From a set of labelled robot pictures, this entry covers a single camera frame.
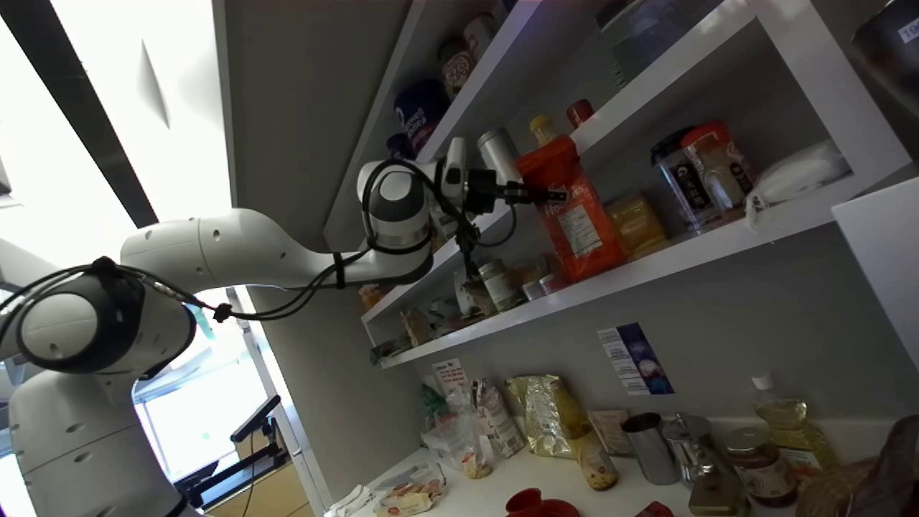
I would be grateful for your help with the dark blue canister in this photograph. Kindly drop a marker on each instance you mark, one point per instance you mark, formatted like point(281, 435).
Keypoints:
point(420, 111)

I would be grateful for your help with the black stand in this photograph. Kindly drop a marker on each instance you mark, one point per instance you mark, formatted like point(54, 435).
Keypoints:
point(252, 421)

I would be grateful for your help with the white cabinet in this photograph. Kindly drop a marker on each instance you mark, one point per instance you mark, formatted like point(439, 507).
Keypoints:
point(884, 259)

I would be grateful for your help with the jar with red lid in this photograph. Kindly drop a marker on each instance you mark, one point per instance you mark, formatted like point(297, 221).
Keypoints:
point(725, 174)

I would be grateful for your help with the white bag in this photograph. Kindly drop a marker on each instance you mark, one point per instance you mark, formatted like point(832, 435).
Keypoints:
point(799, 174)

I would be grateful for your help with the brown glass jar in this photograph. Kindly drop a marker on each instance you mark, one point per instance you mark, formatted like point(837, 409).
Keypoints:
point(458, 63)

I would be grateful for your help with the slim glass bottle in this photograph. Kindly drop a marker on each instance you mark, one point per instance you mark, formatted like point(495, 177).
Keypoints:
point(468, 300)

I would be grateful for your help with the white wall shelf unit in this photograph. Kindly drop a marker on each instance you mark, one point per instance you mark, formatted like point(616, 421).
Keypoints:
point(670, 256)

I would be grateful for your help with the small dark blue can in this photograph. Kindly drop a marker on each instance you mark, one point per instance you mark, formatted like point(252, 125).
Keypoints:
point(396, 144)

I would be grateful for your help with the pink can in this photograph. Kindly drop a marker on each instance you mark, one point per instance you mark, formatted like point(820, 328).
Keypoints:
point(550, 282)

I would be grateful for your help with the small jar with white lid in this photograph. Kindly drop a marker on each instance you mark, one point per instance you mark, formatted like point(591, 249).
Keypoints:
point(481, 30)

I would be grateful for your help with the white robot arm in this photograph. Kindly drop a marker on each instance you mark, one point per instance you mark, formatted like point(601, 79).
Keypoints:
point(231, 249)

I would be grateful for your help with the dark cooking pot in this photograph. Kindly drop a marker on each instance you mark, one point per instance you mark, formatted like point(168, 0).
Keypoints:
point(660, 30)

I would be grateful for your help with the brown object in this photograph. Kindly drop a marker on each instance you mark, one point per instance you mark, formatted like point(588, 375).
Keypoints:
point(890, 475)

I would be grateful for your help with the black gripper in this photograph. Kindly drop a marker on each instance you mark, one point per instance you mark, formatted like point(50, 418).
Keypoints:
point(485, 191)

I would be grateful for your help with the small tan box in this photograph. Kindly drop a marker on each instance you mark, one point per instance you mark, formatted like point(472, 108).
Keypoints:
point(608, 431)

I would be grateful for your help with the jar with pale label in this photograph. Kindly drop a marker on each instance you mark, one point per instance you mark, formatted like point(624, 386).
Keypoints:
point(499, 284)

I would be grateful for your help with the white red printed packs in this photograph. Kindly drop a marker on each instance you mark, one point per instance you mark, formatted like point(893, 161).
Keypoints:
point(476, 412)

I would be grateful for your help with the orange foil packet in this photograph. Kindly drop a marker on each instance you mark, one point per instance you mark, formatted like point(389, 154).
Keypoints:
point(575, 218)

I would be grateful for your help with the small red tin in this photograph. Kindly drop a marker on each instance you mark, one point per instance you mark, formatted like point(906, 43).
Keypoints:
point(654, 510)

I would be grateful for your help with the red capped bottle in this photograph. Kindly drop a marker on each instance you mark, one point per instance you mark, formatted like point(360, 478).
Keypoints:
point(580, 114)

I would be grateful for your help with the small short can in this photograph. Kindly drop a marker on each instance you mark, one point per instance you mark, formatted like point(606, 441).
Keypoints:
point(531, 287)

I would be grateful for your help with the dark carton box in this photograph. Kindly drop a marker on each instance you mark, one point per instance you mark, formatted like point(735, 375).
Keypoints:
point(682, 181)

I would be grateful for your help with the cooking oil bottle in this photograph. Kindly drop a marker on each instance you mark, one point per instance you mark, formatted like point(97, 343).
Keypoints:
point(785, 421)

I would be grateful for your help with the olive green tin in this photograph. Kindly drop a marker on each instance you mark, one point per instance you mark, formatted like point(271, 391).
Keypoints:
point(715, 488)

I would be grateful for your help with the chocolate spread jar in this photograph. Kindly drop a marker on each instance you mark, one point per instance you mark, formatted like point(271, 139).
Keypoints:
point(764, 475)

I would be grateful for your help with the clear glass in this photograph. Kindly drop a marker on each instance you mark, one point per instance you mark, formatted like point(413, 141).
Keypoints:
point(689, 444)

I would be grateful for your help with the red plate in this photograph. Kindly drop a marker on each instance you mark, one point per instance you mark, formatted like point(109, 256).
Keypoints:
point(561, 507)

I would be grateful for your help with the yellow packet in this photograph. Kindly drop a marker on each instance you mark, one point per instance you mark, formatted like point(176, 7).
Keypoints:
point(643, 228)

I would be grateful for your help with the red cup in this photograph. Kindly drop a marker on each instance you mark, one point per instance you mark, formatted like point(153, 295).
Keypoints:
point(524, 501)

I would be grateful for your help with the tan food packet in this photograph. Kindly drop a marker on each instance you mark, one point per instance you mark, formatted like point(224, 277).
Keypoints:
point(416, 325)

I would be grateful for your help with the blue white card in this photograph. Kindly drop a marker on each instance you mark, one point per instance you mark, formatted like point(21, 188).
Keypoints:
point(634, 361)

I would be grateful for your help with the gold foil bag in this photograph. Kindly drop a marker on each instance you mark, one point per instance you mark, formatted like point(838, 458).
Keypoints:
point(545, 412)

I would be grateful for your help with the clear plastic food bag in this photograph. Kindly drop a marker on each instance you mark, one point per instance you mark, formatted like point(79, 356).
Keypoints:
point(412, 493)

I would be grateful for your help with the yellow bottle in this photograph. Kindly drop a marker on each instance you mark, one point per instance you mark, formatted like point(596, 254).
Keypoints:
point(544, 126)

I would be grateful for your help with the steel cup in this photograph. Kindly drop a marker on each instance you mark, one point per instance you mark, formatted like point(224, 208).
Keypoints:
point(650, 448)

